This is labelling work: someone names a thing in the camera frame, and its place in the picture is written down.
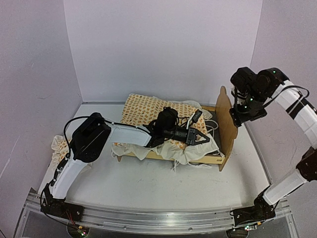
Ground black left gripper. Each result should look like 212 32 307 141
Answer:
164 126 210 146

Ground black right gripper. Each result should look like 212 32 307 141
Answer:
229 87 268 128

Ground wooden pet bed frame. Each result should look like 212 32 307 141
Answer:
112 86 238 171

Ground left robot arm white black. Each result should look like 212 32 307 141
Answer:
43 107 211 217

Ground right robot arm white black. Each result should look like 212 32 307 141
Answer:
229 67 317 220

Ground grey bed mat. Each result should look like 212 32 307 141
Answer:
202 109 223 157

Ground small duck print pillow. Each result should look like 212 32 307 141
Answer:
50 135 68 171

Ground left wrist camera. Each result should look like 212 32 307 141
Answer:
186 109 203 129

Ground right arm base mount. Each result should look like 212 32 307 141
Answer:
229 192 275 228

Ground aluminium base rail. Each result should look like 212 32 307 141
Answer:
14 190 298 238

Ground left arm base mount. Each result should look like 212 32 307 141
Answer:
40 185 84 222

